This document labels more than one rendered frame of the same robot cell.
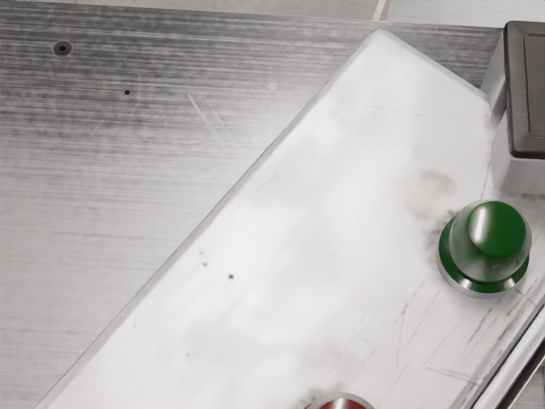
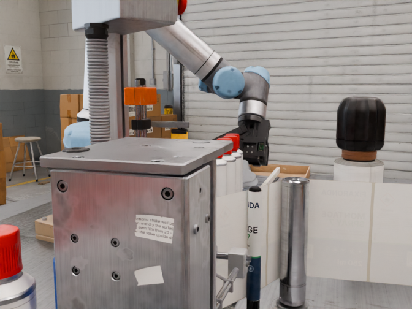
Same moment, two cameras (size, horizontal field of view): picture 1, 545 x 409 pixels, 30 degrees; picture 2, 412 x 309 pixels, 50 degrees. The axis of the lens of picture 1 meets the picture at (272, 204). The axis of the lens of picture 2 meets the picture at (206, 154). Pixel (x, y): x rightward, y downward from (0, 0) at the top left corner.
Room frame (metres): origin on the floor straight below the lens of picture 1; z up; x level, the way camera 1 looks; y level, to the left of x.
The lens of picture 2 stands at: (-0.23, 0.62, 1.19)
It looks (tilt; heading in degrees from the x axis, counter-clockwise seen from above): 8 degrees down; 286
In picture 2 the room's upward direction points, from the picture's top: straight up
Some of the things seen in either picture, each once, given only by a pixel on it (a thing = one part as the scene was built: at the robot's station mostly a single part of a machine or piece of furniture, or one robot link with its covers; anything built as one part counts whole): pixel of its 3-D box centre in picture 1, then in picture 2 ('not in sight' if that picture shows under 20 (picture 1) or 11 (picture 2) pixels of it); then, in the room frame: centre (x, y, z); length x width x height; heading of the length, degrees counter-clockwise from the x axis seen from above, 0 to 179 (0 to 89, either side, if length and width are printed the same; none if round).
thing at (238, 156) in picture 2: not in sight; (230, 179); (0.01, -0.36, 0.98); 0.05 x 0.05 x 0.20
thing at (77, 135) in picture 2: not in sight; (89, 151); (0.35, -0.32, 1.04); 0.13 x 0.12 x 0.14; 112
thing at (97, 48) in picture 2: not in sight; (99, 96); (0.11, 0.03, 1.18); 0.04 x 0.04 x 0.21
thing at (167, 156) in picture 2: not in sight; (148, 151); (-0.08, 0.29, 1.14); 0.14 x 0.11 x 0.01; 89
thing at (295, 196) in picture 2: not in sight; (293, 243); (-0.18, 0.01, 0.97); 0.05 x 0.05 x 0.19
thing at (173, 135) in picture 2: not in sight; (179, 146); (0.03, -0.08, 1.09); 0.03 x 0.01 x 0.06; 179
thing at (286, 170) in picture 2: not in sight; (274, 175); (0.00, -1.13, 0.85); 0.30 x 0.26 x 0.04; 89
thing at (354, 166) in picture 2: not in sight; (357, 179); (-0.27, -0.20, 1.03); 0.09 x 0.09 x 0.30
